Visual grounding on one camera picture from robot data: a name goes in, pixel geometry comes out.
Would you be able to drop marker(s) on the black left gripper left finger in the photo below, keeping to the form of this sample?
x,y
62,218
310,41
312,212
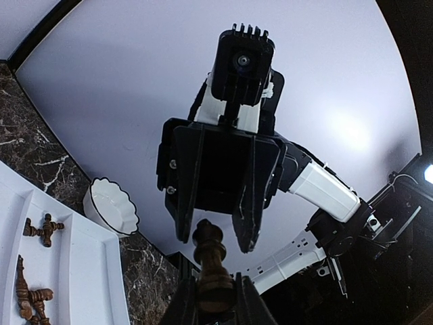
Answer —
x,y
183,309

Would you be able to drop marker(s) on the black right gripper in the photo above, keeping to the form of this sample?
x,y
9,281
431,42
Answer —
x,y
210,168

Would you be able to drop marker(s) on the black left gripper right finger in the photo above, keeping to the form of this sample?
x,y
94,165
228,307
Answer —
x,y
250,308

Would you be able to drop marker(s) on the dark chess king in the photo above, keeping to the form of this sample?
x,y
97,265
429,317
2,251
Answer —
x,y
215,287

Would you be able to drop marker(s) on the white divided plastic tray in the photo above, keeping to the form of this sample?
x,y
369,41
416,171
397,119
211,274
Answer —
x,y
82,267

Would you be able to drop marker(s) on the pile of dark chess pieces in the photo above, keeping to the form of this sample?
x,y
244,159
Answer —
x,y
31,303

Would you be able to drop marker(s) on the dark pieces cross cluster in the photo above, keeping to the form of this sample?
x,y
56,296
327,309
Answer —
x,y
46,232

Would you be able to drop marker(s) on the white scalloped bowl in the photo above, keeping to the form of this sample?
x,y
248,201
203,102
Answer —
x,y
109,206

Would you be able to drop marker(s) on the left black frame post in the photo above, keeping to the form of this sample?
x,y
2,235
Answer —
x,y
39,33

